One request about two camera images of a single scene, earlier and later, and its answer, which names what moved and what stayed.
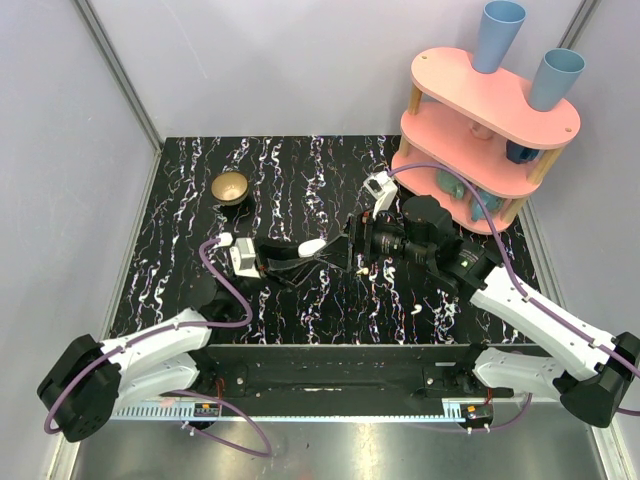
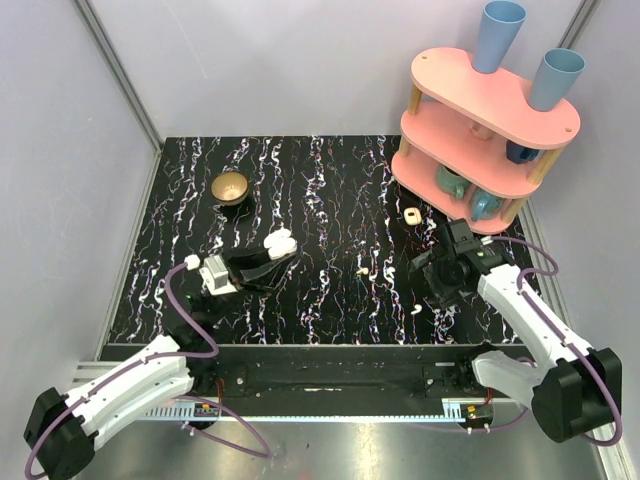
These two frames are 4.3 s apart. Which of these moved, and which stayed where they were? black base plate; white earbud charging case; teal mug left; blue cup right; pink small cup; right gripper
Moved: white earbud charging case; right gripper
Stayed: pink small cup; blue cup right; teal mug left; black base plate
